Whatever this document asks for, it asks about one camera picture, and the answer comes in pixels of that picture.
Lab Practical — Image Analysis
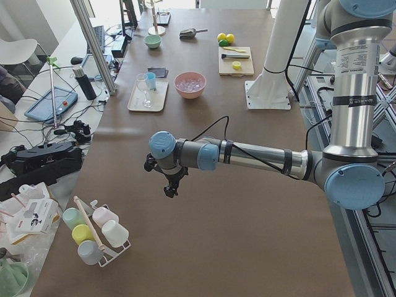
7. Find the aluminium frame post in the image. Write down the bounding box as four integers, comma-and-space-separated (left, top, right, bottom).
70, 0, 117, 95

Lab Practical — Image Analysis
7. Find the clear wine glass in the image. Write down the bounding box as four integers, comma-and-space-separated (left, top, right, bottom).
136, 74, 152, 108

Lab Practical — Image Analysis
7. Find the wooden stick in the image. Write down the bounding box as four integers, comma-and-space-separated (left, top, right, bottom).
73, 196, 105, 251

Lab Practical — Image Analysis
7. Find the wooden cutting board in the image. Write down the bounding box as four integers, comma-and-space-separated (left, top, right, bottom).
218, 46, 254, 76

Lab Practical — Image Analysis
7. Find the pink bowl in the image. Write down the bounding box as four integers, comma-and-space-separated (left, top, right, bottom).
174, 72, 207, 99

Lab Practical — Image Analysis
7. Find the green cup on rack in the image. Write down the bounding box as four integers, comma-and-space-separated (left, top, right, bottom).
62, 207, 85, 231

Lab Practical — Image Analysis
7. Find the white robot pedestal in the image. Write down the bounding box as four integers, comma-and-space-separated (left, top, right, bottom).
245, 0, 311, 110

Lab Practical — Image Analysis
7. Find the black bag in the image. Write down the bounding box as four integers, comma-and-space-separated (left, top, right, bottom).
1, 142, 82, 201

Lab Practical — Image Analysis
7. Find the dark grey folded cloth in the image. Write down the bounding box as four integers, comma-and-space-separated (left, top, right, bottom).
147, 67, 168, 78

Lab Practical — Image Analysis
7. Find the clear ice cubes pile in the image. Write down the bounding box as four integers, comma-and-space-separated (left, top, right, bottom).
176, 79, 205, 93

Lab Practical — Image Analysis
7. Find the wooden mug tree stand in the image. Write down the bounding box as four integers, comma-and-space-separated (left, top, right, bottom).
148, 0, 166, 36

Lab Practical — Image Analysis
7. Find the blue plastic cup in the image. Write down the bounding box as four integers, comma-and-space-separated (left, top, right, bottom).
146, 72, 157, 90

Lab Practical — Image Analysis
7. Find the yellow plastic knife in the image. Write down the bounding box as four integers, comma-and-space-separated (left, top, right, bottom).
223, 46, 246, 53

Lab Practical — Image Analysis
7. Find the white wire cup rack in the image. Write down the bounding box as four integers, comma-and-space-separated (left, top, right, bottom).
81, 199, 132, 268

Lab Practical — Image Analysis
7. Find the yellow cup on rack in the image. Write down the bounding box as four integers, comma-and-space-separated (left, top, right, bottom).
72, 224, 95, 245

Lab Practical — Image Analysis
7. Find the cream serving tray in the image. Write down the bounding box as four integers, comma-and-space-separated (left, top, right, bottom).
127, 78, 168, 112

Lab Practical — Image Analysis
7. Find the white product box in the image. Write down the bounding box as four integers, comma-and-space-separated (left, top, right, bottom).
16, 199, 58, 235

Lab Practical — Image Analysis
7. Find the grey cup on rack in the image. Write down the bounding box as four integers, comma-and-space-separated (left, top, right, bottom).
77, 240, 103, 265

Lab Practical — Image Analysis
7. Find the yellow lemon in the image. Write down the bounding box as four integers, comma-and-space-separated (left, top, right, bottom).
217, 32, 226, 41

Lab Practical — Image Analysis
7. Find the blue teach pendant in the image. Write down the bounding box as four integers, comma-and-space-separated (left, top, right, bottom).
24, 87, 78, 123

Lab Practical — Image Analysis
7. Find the pink cup on rack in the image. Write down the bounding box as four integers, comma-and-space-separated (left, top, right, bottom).
92, 207, 119, 228

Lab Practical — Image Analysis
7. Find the metal ice scoop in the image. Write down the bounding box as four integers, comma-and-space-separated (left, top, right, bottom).
179, 28, 208, 40

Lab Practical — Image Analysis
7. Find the half lemon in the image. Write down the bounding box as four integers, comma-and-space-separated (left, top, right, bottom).
233, 61, 241, 69

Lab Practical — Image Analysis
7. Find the black tray with glasses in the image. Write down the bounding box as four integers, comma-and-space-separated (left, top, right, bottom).
156, 12, 171, 27

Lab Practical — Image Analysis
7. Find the white cup on rack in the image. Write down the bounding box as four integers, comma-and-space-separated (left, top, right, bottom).
101, 220, 129, 248

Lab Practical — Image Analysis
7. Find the mint green bowl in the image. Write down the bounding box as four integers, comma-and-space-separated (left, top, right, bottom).
144, 35, 161, 50

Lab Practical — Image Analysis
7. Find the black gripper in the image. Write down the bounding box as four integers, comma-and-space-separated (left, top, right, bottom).
144, 153, 188, 197

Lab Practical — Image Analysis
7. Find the metal muddler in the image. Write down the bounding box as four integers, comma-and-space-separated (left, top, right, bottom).
221, 53, 250, 59

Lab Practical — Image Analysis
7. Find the black water bottle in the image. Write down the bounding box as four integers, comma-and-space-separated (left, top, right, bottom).
72, 65, 97, 101

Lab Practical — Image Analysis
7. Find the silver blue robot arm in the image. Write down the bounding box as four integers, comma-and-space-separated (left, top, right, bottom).
144, 1, 395, 210

